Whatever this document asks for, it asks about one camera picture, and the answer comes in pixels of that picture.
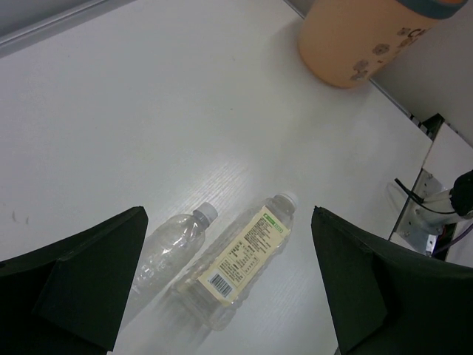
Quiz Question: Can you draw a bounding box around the yellow label lying bottle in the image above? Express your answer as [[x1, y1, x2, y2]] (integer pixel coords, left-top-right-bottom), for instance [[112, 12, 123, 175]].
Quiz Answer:
[[171, 192, 298, 331]]

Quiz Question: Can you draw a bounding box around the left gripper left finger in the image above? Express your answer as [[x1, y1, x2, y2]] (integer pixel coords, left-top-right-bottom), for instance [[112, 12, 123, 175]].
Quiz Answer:
[[1, 206, 149, 354]]

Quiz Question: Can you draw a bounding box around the clear unlabelled bottle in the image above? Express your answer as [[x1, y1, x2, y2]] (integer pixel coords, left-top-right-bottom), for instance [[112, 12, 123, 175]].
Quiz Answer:
[[130, 202, 218, 308]]

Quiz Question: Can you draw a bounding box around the orange bin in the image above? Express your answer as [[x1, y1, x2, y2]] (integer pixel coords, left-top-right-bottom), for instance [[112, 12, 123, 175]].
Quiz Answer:
[[298, 0, 466, 88]]

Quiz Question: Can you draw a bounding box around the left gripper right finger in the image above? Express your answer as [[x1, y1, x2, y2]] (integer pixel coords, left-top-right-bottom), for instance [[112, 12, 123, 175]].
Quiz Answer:
[[311, 207, 472, 354]]

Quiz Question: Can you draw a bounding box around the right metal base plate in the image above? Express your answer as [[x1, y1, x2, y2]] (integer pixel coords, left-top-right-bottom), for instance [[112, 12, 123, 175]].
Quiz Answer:
[[389, 169, 446, 257]]

